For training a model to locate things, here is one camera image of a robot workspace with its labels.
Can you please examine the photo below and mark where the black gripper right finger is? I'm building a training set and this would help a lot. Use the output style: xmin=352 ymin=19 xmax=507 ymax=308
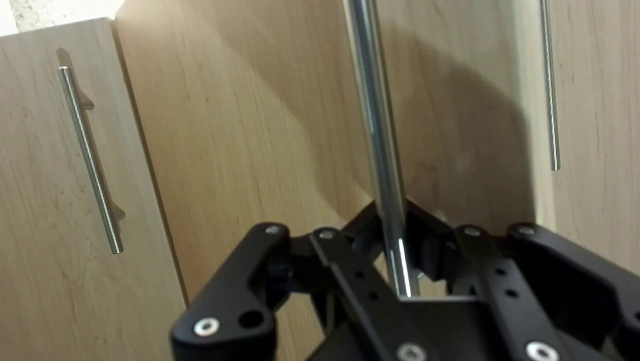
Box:
xmin=401 ymin=197 xmax=640 ymax=361

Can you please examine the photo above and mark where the wooden cabinet door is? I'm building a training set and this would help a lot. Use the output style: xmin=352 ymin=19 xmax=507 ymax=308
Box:
xmin=109 ymin=0 xmax=540 ymax=361
xmin=0 ymin=17 xmax=189 ymax=361
xmin=511 ymin=0 xmax=640 ymax=277

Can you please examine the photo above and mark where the metal bar cabinet handle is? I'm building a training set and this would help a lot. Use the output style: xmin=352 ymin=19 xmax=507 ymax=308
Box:
xmin=535 ymin=0 xmax=564 ymax=172
xmin=341 ymin=0 xmax=421 ymax=300
xmin=56 ymin=62 xmax=128 ymax=258

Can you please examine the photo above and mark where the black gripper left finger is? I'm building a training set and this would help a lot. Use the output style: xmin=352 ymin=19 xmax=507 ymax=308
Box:
xmin=168 ymin=198 xmax=436 ymax=361

